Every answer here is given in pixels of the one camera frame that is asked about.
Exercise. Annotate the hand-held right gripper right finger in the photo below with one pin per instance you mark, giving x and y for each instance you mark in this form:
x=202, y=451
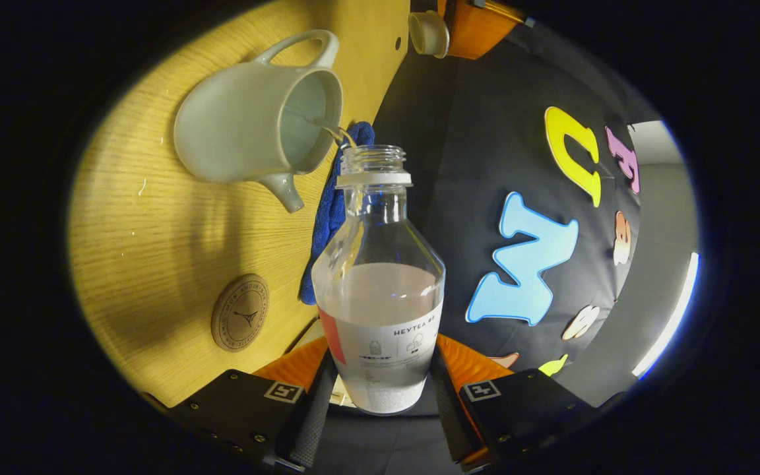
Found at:
x=449, y=415

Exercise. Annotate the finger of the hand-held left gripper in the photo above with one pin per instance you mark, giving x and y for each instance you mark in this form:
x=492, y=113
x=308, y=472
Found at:
x=475, y=30

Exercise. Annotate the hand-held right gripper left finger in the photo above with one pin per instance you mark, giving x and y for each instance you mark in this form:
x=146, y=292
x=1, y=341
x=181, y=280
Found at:
x=311, y=422

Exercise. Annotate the round wooden coaster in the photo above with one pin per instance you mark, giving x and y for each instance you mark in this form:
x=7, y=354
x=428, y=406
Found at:
x=240, y=313

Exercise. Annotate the clear plastic water bottle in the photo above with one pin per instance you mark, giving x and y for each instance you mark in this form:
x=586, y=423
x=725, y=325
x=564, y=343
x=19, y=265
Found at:
x=380, y=297

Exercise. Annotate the blue towel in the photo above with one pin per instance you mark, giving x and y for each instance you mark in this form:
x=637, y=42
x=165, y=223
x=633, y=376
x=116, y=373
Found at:
x=327, y=224

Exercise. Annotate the white teacup lid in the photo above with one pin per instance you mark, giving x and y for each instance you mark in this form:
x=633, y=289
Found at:
x=427, y=33

